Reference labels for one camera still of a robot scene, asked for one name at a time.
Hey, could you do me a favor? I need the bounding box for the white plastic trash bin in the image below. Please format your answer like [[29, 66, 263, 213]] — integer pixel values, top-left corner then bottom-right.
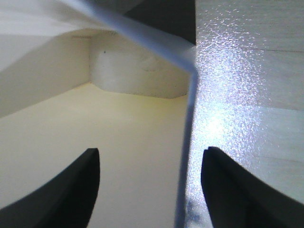
[[0, 0, 304, 228]]

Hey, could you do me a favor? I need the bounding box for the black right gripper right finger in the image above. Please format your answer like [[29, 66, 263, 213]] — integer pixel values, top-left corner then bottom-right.
[[201, 147, 304, 228]]

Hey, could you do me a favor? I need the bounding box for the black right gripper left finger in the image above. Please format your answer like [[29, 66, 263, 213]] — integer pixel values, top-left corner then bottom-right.
[[0, 148, 100, 228]]

